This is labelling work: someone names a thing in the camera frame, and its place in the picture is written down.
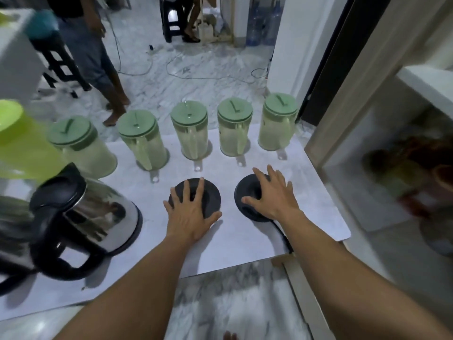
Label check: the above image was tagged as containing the person's right hand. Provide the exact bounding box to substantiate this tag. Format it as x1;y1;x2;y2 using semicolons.
241;165;305;225

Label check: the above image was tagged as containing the person's left hand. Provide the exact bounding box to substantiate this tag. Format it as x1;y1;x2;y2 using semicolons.
164;177;223;245

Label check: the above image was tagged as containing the black round kettle base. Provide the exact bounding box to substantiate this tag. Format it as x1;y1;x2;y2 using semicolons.
234;173;284;223
168;178;222;229

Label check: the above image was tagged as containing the person's right forearm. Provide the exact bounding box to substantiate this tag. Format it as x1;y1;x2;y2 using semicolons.
280;210;453;340

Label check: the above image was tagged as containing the person's left forearm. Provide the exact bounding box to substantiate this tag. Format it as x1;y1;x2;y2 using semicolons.
53;235;200;340

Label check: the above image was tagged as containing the white table mat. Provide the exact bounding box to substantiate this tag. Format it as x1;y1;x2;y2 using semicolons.
0;124;352;321

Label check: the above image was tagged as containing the clear pitcher with green lid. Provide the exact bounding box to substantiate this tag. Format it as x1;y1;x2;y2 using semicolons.
117;110;170;172
170;100;210;161
258;93;299;152
217;98;254;157
47;115;118;179

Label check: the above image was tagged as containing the stainless steel electric kettle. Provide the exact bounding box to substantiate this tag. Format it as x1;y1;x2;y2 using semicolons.
29;163;143;281
0;195;38;295

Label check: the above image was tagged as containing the blue water jug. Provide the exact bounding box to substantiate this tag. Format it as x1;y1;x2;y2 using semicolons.
246;3;264;47
264;0;284;46

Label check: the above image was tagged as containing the lime green plastic basin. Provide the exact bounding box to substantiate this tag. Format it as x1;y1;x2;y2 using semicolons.
0;99;69;182

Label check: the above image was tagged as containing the white plastic canister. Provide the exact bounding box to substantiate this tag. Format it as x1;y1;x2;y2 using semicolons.
198;22;215;41

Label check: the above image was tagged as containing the white shelf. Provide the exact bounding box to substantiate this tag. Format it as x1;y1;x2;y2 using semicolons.
396;64;453;120

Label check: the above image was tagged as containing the black plastic stool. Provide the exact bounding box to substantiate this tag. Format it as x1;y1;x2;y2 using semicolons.
159;0;194;43
30;31;92;99

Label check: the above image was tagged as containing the white cabinet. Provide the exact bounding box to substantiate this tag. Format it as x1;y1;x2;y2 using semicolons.
0;8;48;106

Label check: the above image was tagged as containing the teal round bowl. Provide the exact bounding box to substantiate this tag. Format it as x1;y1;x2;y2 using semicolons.
24;10;60;41

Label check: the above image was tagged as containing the black kettle base power cord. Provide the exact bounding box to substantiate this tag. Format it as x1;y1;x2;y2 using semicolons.
272;220;295;254

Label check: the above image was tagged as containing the white floor cable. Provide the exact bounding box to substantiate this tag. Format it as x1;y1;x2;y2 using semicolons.
166;49;270;82
101;5;155;77

